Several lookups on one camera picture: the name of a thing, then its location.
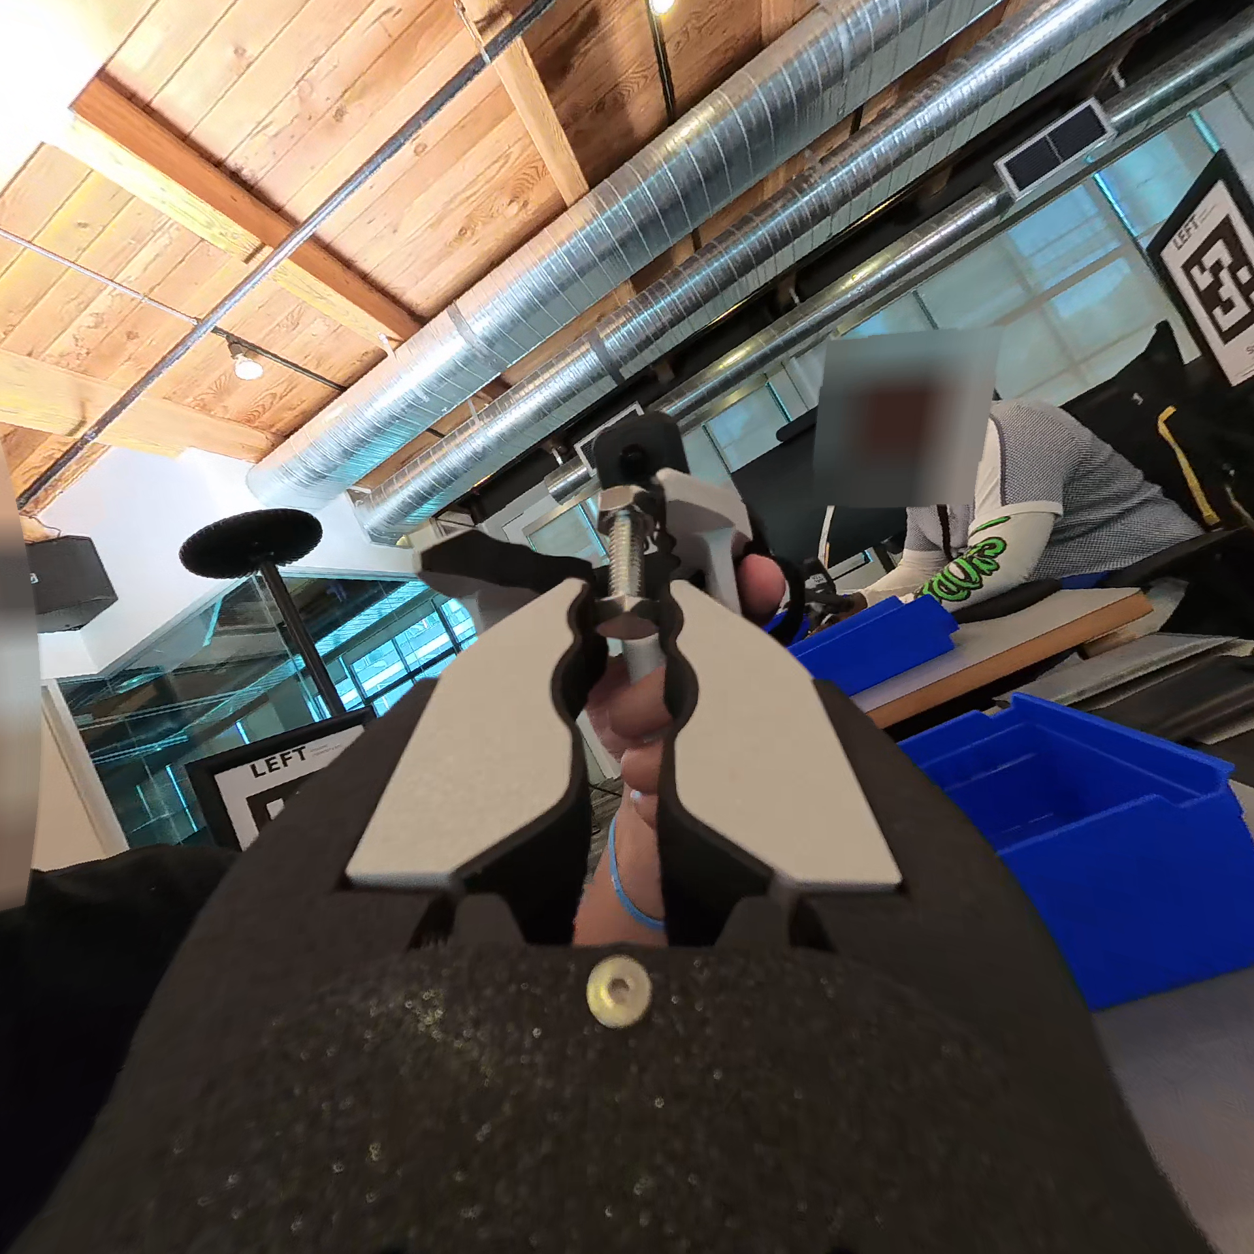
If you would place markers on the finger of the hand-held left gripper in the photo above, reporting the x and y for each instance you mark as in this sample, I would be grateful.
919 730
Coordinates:
461 578
710 517

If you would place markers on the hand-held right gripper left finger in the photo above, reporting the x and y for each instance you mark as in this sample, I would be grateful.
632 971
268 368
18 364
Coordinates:
470 775

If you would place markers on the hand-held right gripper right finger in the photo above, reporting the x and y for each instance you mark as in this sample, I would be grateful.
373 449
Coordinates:
775 775

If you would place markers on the silver hex bolt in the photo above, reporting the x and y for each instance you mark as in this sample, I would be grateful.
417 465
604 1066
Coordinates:
620 557

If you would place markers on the blue plastic bin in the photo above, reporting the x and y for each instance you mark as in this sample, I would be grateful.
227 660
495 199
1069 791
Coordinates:
1078 883
871 637

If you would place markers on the person's left forearm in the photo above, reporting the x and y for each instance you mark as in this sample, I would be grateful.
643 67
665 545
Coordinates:
615 883

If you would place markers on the person's left hand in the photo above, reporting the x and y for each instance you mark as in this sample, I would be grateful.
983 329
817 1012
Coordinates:
632 730

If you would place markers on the large black screen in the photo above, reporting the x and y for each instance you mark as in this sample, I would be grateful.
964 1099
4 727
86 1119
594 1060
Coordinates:
785 511

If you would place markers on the blue wristband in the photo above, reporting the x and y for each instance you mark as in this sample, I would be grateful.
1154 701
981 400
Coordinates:
615 876

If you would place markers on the black floor lamp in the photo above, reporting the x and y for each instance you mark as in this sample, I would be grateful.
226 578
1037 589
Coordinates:
249 545

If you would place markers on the round ceiling lamp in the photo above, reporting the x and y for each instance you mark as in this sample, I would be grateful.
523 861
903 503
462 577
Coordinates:
247 364

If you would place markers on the black jacket yellow stripe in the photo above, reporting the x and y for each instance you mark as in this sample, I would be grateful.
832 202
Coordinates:
1126 432

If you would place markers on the white framed ceiling vent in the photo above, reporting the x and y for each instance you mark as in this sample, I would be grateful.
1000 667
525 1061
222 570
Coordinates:
1053 150

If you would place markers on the silver ventilation duct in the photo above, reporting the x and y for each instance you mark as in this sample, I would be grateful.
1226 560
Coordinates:
685 311
882 282
586 255

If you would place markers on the black wall speaker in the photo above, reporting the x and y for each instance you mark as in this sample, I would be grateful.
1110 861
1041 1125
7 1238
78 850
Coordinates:
74 581

